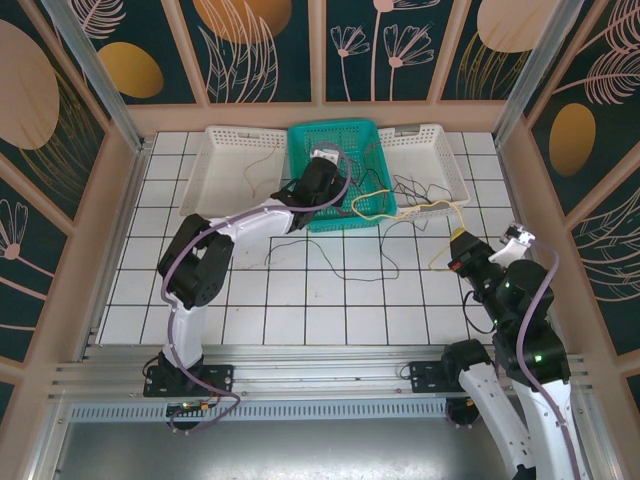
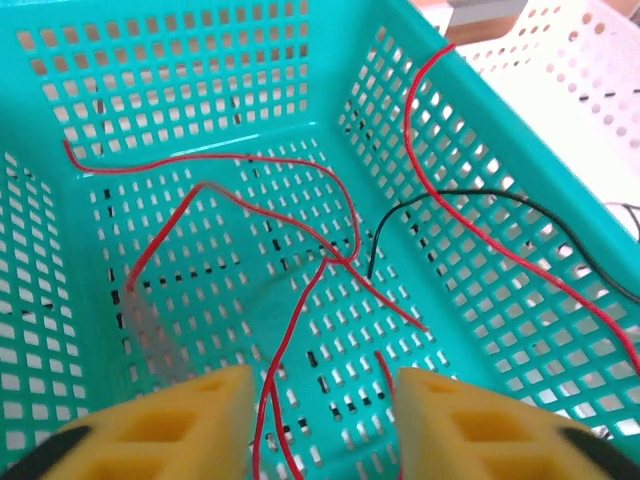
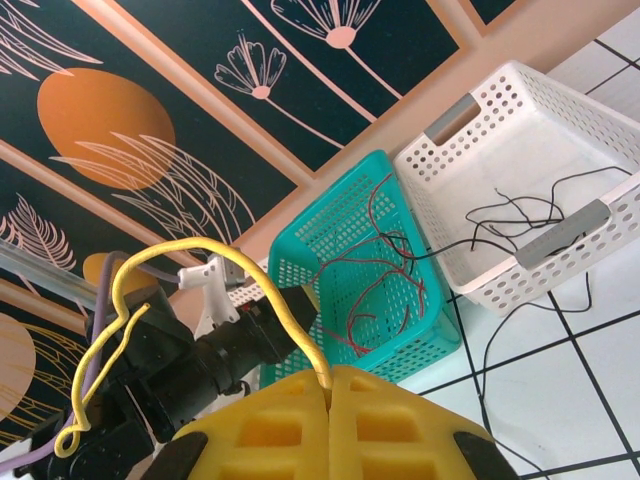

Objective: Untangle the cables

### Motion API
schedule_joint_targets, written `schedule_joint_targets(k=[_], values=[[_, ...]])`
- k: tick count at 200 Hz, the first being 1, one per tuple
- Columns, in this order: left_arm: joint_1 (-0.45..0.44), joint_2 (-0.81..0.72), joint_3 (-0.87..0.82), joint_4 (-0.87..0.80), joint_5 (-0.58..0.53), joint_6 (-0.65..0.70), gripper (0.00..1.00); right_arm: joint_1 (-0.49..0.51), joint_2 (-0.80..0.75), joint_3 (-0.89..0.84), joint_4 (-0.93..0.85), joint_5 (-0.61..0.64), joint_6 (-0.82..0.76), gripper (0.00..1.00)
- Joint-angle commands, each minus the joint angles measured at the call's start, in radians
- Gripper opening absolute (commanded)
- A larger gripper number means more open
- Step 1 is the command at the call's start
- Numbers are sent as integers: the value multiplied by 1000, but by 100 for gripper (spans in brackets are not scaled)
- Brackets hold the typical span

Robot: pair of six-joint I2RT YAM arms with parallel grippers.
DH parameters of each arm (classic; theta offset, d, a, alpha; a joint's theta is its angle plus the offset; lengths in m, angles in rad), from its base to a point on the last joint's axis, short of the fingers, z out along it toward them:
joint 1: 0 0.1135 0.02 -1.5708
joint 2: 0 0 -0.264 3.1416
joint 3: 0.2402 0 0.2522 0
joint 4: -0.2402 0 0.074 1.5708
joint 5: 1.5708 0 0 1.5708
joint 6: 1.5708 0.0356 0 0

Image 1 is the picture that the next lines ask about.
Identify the bundle of coloured wires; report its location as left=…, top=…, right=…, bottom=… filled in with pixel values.
left=344, top=159, right=381, bottom=202
left=243, top=141, right=282, bottom=197
left=263, top=217, right=426, bottom=284

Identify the black cable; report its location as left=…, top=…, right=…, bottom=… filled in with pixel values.
left=414, top=182, right=454, bottom=207
left=391, top=172, right=431, bottom=209

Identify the red cable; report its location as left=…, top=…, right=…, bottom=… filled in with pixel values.
left=362, top=142, right=389, bottom=201

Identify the teal perforated plastic basket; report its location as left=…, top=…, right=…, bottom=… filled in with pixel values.
left=285, top=119, right=399, bottom=235

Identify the white perforated plastic basket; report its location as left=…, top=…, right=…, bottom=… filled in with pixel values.
left=377, top=123, right=471, bottom=221
left=178, top=124, right=291, bottom=219

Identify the grey metal base sheet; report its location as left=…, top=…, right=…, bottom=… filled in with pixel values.
left=29, top=394, right=616, bottom=480

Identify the small circuit board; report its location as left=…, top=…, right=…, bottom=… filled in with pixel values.
left=169, top=398, right=221, bottom=417

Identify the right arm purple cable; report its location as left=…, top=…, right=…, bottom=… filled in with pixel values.
left=446, top=234, right=584, bottom=480

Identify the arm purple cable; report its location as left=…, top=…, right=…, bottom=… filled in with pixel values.
left=446, top=234, right=584, bottom=480
left=162, top=141, right=354, bottom=435

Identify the aluminium side rail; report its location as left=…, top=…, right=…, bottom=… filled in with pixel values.
left=82, top=139, right=151, bottom=351
left=494, top=139, right=569, bottom=354

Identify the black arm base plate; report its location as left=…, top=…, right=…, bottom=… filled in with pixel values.
left=143, top=363, right=236, bottom=399
left=408, top=359, right=466, bottom=397

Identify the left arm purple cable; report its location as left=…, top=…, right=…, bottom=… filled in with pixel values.
left=162, top=141, right=354, bottom=435

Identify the aluminium upright post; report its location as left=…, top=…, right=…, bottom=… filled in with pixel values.
left=493, top=0, right=576, bottom=147
left=39, top=0, right=147, bottom=154

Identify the aluminium front rail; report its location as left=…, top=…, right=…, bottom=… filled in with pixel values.
left=49, top=343, right=594, bottom=401

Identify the white slotted cable duct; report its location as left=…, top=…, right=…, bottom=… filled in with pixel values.
left=67, top=402, right=451, bottom=422

